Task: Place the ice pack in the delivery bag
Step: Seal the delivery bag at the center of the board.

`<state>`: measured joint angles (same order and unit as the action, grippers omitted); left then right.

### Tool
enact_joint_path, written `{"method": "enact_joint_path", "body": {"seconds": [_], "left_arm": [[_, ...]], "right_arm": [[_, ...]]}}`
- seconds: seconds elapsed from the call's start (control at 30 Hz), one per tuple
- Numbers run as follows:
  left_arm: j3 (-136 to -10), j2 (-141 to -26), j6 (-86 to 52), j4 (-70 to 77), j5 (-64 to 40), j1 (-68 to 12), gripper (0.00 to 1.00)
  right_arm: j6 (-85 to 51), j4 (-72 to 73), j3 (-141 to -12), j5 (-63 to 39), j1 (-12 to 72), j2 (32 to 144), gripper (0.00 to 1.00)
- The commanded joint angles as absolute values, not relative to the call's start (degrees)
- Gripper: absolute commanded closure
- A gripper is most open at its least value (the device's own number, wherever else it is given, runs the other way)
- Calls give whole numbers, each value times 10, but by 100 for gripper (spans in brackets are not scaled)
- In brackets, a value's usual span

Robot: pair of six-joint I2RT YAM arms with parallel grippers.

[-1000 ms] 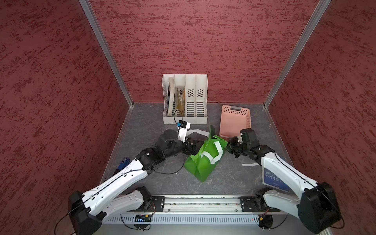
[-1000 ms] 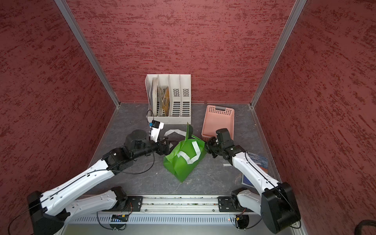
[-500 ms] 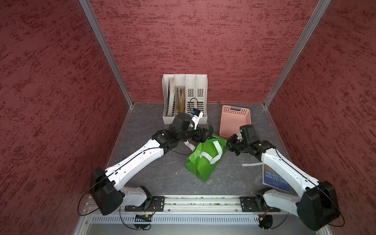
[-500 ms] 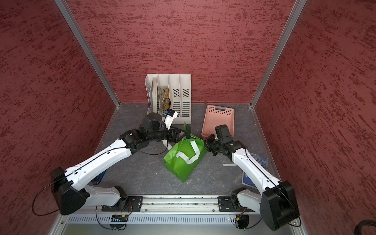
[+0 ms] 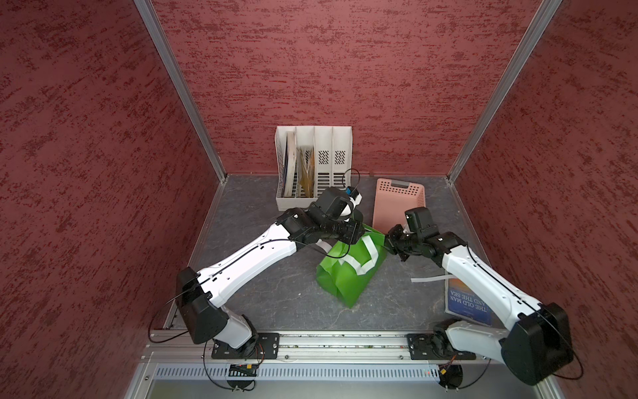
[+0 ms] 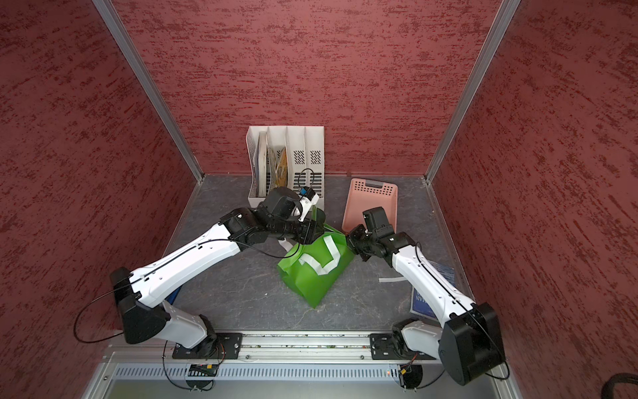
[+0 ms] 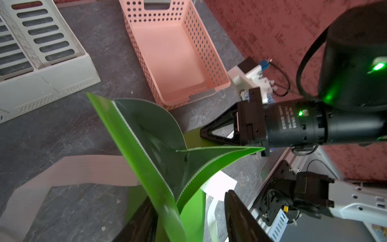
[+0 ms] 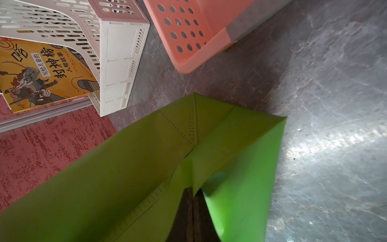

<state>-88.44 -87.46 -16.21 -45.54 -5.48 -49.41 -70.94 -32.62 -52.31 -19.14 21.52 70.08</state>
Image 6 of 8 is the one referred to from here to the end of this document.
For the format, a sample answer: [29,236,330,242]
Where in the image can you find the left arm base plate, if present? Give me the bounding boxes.
[172,332,244,361]

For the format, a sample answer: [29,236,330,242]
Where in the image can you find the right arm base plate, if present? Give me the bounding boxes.
[369,332,434,362]

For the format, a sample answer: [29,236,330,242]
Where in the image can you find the small white paper strip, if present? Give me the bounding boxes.
[378,277,407,284]

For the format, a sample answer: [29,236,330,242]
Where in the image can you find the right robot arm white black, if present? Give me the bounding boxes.
[347,207,507,386]

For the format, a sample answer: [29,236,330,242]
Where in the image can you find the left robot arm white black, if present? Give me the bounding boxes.
[110,186,325,358]

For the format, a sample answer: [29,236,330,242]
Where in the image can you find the blue paperback book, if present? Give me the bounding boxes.
[409,258,457,321]

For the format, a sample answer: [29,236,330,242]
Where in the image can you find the blue black stapler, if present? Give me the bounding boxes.
[166,287,181,305]

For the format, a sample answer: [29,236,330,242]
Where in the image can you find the pink perforated plastic basket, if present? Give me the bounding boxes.
[342,178,398,233]

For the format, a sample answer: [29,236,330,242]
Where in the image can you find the green insulated delivery bag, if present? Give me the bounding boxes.
[277,224,355,309]

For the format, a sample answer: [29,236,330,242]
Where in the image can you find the aluminium mounting rail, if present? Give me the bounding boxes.
[101,330,509,365]

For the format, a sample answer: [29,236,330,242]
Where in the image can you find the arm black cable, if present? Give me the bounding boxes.
[73,166,320,392]
[397,241,512,391]

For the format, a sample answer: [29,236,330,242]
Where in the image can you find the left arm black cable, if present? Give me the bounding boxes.
[73,166,320,392]

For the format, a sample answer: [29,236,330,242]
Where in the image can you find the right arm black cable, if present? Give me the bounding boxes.
[397,241,512,391]

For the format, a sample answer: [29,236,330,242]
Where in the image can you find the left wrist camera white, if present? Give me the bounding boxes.
[299,186,321,222]

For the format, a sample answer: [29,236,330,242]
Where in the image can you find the white file organizer rack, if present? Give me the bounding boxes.
[246,126,326,209]

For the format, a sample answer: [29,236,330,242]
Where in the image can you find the yellow book in organizer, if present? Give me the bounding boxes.
[273,147,288,188]

